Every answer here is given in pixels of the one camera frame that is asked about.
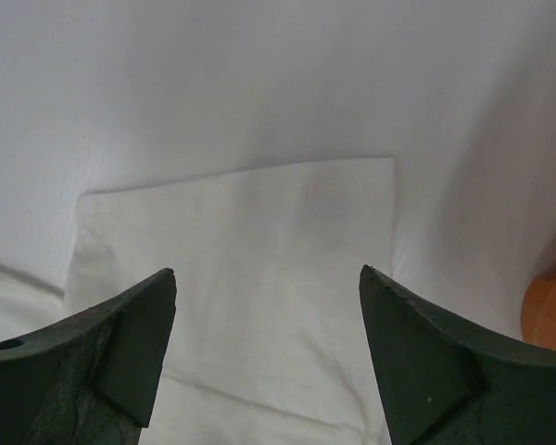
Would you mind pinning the orange plastic basket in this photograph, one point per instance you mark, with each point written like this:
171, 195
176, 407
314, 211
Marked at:
538, 313

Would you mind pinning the white floral t shirt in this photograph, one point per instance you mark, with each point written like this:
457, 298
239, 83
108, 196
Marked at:
268, 344

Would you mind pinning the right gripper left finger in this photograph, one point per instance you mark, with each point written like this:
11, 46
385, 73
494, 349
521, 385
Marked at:
91, 378

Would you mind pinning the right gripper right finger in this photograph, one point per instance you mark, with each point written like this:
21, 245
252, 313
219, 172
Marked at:
443, 379

